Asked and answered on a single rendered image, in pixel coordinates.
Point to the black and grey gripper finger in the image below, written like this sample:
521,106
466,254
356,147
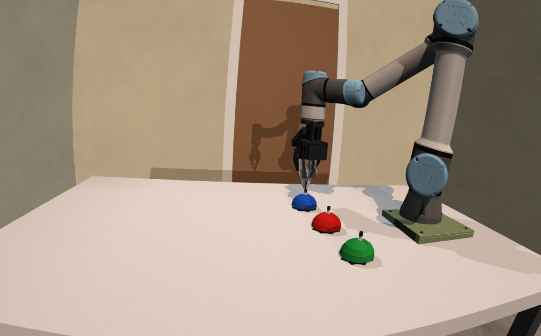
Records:
300,165
312,173

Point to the blue dome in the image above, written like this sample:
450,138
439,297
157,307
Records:
304,202

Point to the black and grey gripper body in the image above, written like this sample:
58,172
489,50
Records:
313,147

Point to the green dome bell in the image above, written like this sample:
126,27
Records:
357,251

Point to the red dome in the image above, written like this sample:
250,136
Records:
326,222

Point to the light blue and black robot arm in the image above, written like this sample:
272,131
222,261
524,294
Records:
448,47

